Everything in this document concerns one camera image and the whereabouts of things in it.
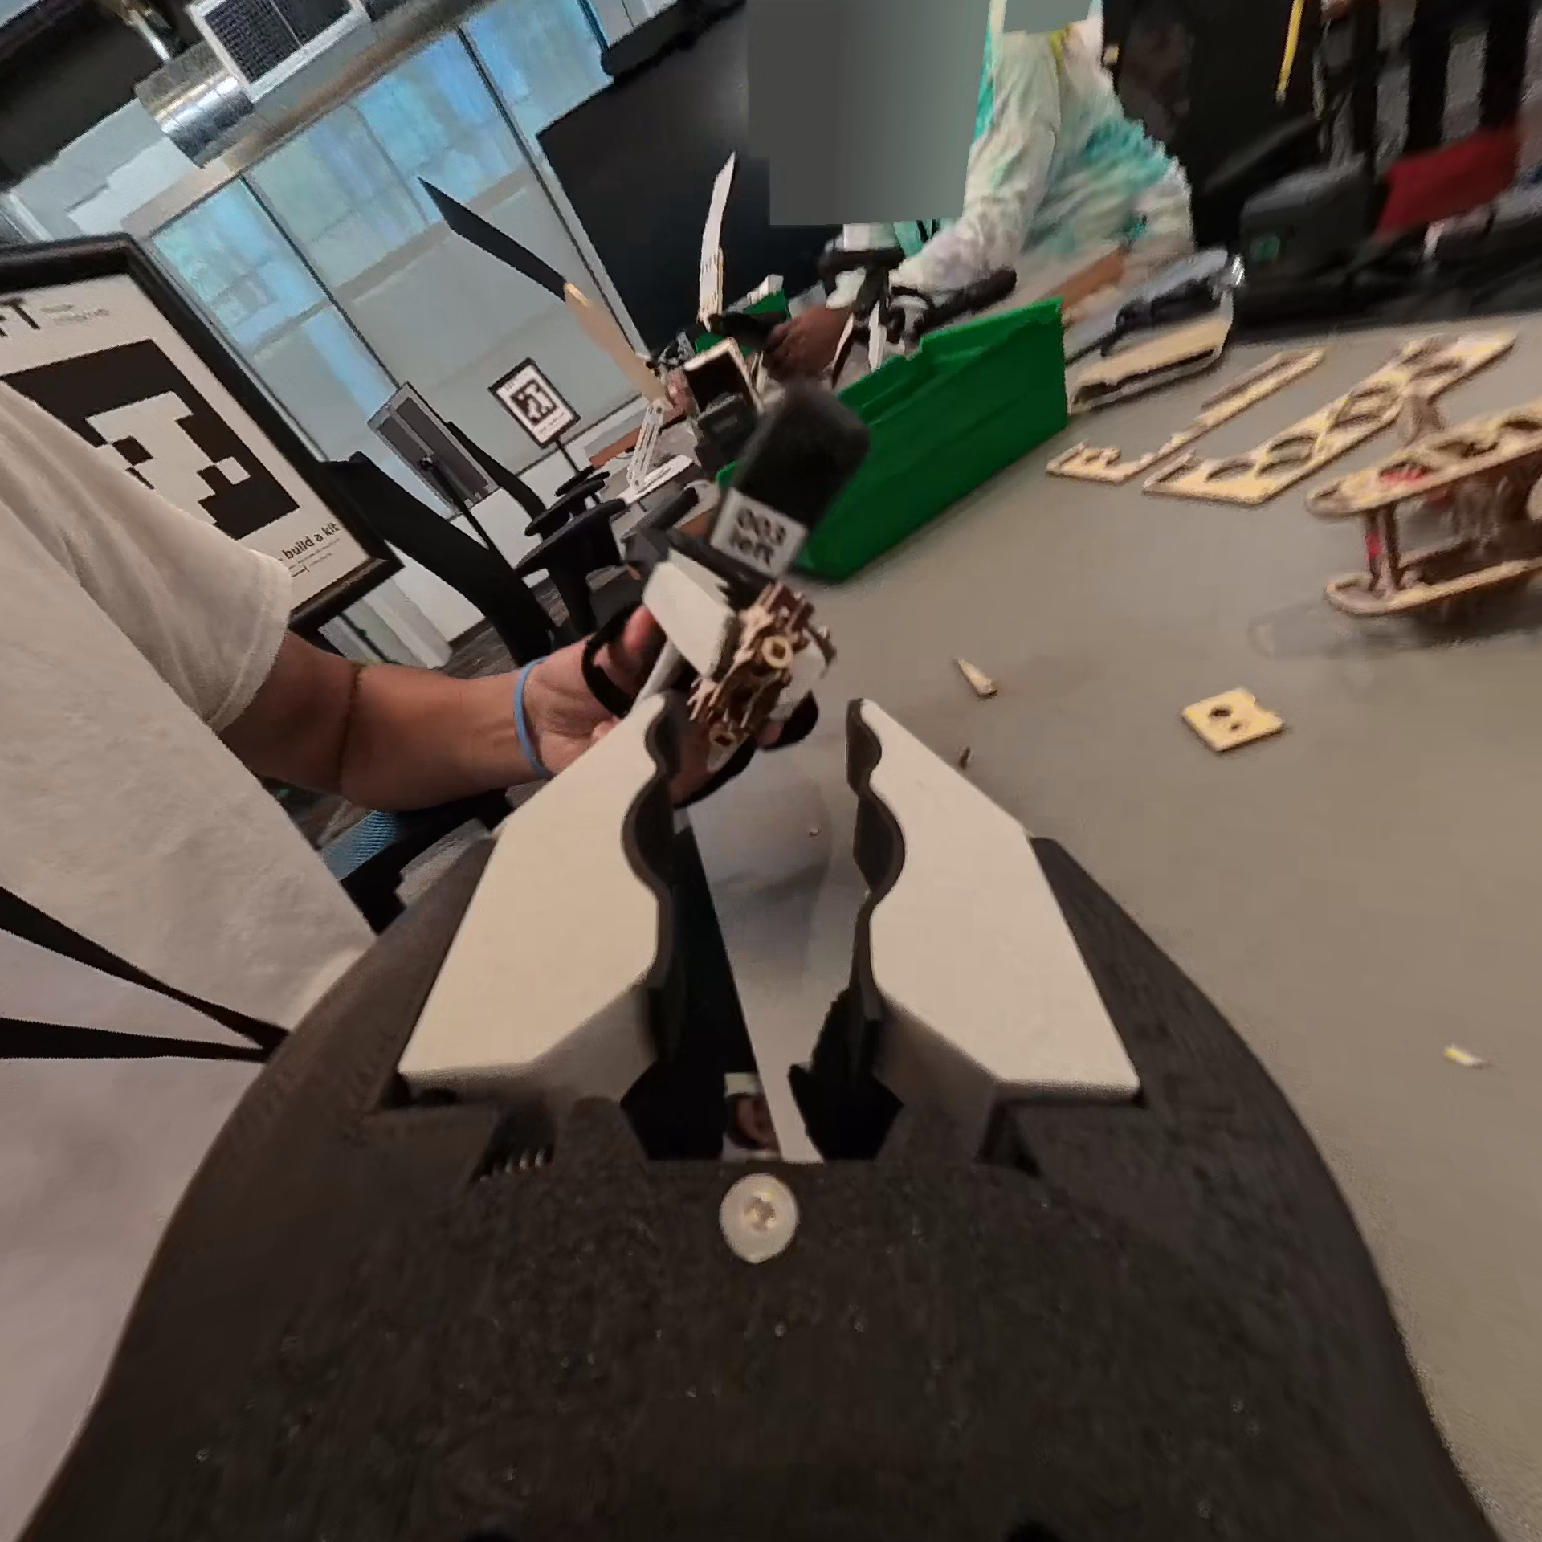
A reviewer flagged silver air duct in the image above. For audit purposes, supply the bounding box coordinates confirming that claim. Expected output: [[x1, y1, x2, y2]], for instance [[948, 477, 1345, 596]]
[[134, 0, 508, 163]]

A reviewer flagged green plastic bin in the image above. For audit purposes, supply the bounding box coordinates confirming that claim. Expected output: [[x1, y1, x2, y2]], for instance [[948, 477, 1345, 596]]
[[715, 298, 1073, 584]]

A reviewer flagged red bag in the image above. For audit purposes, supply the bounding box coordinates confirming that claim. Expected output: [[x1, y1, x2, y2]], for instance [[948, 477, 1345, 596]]
[[1378, 125, 1520, 235]]

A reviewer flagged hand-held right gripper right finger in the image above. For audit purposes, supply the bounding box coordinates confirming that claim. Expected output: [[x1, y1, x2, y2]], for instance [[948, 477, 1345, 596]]
[[845, 697, 1141, 1140]]

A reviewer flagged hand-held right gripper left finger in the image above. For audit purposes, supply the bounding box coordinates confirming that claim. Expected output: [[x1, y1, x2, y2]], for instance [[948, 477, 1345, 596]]
[[399, 697, 681, 1105]]

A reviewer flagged grey flat device on stand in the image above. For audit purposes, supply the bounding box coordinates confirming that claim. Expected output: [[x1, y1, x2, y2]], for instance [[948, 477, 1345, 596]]
[[366, 382, 496, 506]]

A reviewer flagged tan cardboard sheet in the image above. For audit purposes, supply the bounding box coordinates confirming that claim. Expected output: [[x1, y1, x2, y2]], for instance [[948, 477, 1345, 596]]
[[1064, 314, 1234, 415]]

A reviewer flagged framed black white marker poster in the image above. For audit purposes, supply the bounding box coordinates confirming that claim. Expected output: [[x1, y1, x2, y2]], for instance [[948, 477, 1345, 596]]
[[0, 234, 404, 639]]

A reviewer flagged black office chair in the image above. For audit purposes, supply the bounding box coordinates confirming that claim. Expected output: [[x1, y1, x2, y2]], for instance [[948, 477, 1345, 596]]
[[324, 452, 627, 676]]

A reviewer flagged small marker sign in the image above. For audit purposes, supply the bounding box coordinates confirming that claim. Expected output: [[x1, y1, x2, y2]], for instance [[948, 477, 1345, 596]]
[[488, 357, 581, 452]]

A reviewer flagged square wooden plate with holes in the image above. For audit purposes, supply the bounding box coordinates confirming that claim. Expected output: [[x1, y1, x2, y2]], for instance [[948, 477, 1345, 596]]
[[1180, 688, 1285, 756]]

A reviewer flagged wooden part sheet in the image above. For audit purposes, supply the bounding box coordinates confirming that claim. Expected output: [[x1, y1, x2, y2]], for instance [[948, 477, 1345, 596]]
[[1144, 330, 1517, 506], [1049, 348, 1327, 482]]

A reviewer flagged person's left forearm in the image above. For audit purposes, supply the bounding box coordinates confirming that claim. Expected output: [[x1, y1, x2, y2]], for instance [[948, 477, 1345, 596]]
[[216, 633, 543, 816]]

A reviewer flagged wooden biplane model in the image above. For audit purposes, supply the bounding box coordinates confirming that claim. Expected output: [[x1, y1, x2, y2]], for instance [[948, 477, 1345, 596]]
[[1306, 403, 1542, 620]]

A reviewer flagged person's white shirt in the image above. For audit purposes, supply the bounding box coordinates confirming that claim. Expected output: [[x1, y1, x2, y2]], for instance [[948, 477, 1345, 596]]
[[0, 385, 379, 1542]]

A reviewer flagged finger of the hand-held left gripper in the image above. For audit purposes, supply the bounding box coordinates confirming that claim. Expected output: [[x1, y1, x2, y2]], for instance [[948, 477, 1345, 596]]
[[641, 562, 745, 690], [754, 624, 838, 726]]

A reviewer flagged wooden radial engine model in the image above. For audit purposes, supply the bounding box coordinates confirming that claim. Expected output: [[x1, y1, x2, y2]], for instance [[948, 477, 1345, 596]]
[[687, 584, 833, 748]]

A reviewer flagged grey desk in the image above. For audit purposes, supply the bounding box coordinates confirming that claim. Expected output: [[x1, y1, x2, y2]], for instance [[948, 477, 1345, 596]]
[[674, 277, 1542, 1542]]

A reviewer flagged person's left hand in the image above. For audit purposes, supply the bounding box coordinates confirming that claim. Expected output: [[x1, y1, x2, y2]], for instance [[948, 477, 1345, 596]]
[[530, 605, 665, 778]]

